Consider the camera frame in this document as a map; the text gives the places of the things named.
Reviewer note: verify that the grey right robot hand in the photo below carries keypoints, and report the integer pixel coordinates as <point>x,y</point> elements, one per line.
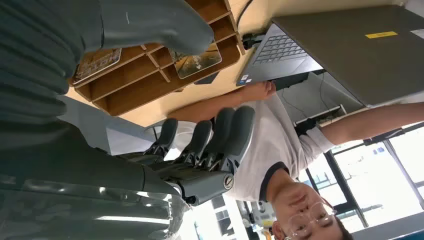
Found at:
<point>99,198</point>

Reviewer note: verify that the person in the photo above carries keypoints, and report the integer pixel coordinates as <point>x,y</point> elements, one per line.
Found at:
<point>275,149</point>

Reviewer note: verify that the yellow and dark picture card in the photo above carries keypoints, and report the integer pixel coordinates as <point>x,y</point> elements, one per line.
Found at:
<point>198,64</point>

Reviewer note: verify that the patterned brown card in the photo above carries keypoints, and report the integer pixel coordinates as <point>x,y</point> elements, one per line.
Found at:
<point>96,64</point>

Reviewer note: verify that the grey laptop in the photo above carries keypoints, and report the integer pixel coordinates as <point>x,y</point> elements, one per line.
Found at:
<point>348,59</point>

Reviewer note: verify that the wooden compartment organizer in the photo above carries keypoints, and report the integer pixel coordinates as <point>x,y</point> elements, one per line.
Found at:
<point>132,96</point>

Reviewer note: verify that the clear eyeglasses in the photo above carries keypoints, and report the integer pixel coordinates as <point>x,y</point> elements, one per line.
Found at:
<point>311,220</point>

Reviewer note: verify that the black window frame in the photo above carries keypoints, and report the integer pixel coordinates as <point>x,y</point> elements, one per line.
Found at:
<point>341,185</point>

